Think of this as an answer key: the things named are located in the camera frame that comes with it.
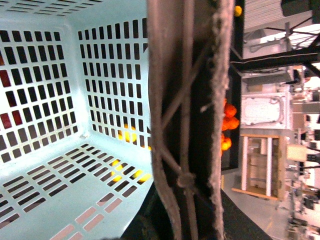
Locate brown basket handle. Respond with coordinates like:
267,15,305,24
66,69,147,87
147,0,235,240

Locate light blue plastic basket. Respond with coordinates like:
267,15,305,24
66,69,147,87
0,0,153,240

